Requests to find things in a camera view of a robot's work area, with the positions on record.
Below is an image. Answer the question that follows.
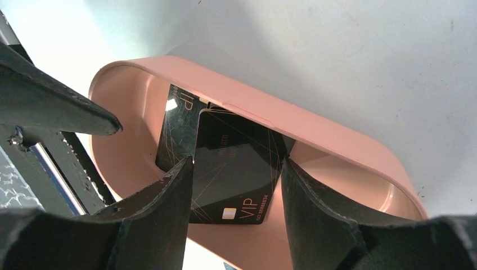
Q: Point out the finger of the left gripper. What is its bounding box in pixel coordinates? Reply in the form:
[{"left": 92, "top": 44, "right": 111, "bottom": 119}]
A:
[{"left": 1, "top": 43, "right": 123, "bottom": 136}]

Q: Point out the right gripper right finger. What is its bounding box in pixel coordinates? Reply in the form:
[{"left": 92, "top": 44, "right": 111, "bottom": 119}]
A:
[{"left": 281, "top": 159, "right": 476, "bottom": 269}]

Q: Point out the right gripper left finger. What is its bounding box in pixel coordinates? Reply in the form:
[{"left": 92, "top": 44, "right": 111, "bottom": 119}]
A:
[{"left": 1, "top": 157, "right": 193, "bottom": 269}]

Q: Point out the pink oval tray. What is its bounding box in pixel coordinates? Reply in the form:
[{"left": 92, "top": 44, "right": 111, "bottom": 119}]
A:
[{"left": 88, "top": 55, "right": 429, "bottom": 270}]

